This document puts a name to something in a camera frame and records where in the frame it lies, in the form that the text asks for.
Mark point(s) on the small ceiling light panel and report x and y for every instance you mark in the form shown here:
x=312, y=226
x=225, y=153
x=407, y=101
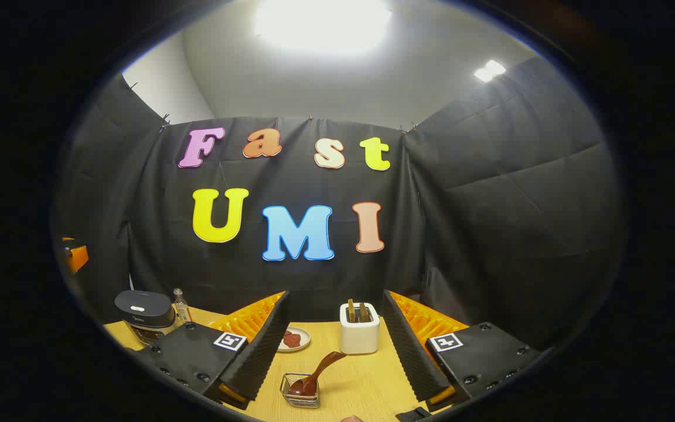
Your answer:
x=490, y=71

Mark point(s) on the dark grey rice cooker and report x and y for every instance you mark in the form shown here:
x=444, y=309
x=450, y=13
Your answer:
x=144, y=310

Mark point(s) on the brown wooden spoon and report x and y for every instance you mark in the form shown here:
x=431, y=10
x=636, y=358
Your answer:
x=320, y=369

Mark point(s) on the large ceiling light panel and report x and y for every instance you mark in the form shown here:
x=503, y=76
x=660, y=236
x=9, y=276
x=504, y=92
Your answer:
x=323, y=23

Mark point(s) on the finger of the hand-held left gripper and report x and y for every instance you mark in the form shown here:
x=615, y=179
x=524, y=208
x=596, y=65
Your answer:
x=77, y=257

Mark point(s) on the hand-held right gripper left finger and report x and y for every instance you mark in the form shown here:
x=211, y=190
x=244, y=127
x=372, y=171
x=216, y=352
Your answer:
x=261, y=351

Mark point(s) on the black backdrop cloth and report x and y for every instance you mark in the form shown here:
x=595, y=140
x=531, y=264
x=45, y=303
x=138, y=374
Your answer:
x=490, y=205

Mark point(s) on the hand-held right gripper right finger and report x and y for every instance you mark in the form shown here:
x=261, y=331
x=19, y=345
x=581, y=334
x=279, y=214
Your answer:
x=411, y=346

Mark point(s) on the red meat piece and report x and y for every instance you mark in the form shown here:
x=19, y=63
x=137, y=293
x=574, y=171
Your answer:
x=296, y=341
x=287, y=337

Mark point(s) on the brown toast slice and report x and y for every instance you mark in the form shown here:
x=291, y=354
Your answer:
x=350, y=310
x=364, y=312

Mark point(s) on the white round plate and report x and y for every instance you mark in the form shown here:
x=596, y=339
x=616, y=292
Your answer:
x=304, y=335

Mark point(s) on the small clear glass bottle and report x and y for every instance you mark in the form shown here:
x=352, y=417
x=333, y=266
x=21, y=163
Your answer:
x=182, y=308

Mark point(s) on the white toaster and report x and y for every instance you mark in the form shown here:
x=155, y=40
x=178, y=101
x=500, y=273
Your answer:
x=359, y=337

